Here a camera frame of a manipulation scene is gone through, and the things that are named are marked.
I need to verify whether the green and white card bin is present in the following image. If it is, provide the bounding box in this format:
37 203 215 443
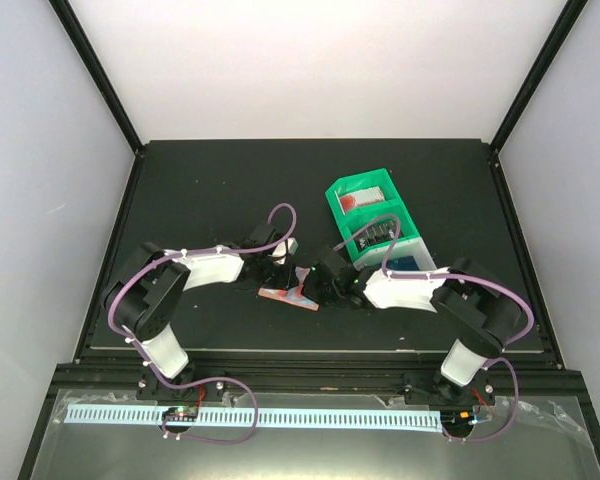
325 168 436 270

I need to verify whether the blue card stack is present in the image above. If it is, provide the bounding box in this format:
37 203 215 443
387 256 419 271

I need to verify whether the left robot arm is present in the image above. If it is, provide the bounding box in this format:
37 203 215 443
101 223 297 399

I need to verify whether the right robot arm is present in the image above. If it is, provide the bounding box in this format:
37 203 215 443
301 249 535 403

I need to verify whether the black card stack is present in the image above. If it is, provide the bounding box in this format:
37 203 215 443
355 220 396 252

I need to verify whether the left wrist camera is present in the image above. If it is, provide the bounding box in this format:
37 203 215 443
270 237 298 264

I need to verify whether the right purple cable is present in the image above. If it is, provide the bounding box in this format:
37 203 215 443
332 214 536 444

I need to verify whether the purple cable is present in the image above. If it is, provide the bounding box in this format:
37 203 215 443
106 202 298 444
332 214 536 444

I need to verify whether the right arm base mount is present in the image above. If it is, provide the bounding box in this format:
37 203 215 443
397 370 495 408

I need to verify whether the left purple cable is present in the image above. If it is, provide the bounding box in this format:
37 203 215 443
106 202 298 444

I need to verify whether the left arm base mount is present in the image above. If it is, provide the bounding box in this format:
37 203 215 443
135 364 226 434

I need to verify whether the white slotted cable duct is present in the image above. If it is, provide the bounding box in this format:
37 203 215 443
64 404 443 433

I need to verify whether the left black frame post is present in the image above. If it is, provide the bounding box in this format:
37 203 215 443
49 0 143 154

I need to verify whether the black frame post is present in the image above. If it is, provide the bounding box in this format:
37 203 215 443
49 0 143 154
490 0 588 154

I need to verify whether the right black frame post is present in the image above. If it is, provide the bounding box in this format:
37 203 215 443
490 0 588 154

